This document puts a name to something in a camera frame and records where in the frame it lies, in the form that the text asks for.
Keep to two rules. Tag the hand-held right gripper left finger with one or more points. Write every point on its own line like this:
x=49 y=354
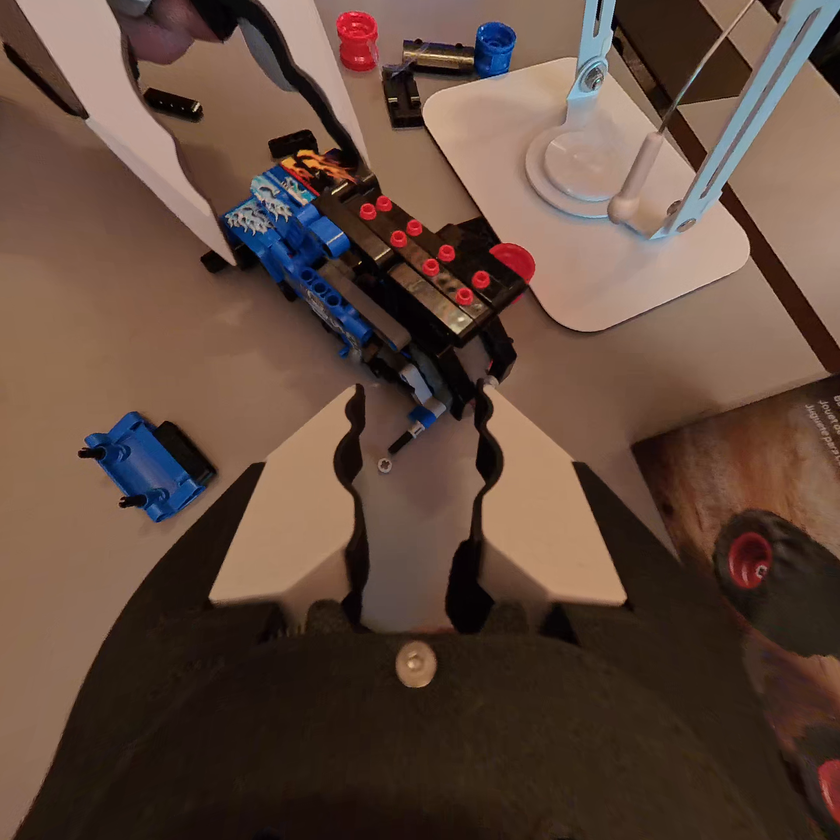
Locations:
x=289 y=531

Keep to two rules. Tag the blue panel piece with pins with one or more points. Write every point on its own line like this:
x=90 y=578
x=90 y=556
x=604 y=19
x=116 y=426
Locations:
x=138 y=459

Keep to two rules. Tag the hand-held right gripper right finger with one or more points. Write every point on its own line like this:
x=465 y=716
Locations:
x=551 y=531

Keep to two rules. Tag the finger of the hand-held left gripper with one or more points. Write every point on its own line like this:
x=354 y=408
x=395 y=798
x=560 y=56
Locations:
x=105 y=85
x=315 y=59

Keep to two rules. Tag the black beam piece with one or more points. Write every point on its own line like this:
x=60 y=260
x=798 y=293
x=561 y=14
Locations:
x=172 y=105

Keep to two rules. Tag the black brick piece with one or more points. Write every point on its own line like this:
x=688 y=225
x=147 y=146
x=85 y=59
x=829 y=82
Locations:
x=292 y=143

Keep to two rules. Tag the black flat brick plate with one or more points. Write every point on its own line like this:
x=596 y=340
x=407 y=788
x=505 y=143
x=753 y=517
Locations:
x=402 y=98

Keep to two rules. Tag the blue wheel rim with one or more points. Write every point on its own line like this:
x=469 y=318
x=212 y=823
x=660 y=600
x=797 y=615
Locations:
x=495 y=49

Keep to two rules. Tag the dark printed toy box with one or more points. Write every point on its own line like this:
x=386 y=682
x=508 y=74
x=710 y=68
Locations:
x=741 y=492

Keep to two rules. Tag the person's left hand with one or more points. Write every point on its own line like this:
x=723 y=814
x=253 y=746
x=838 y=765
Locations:
x=164 y=36

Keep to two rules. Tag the black blue toy brick truck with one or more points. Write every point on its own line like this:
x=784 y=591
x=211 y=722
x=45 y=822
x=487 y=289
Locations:
x=407 y=282

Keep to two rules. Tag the red wheel rim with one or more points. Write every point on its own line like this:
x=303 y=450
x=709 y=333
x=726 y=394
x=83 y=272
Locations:
x=515 y=262
x=358 y=43

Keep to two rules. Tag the small black liftarm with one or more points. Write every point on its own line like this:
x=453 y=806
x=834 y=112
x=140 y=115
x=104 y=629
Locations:
x=211 y=261

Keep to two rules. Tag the white metal stand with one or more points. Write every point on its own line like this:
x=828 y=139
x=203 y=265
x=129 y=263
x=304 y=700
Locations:
x=590 y=262

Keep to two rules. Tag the black round beam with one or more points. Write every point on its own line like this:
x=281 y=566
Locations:
x=439 y=56

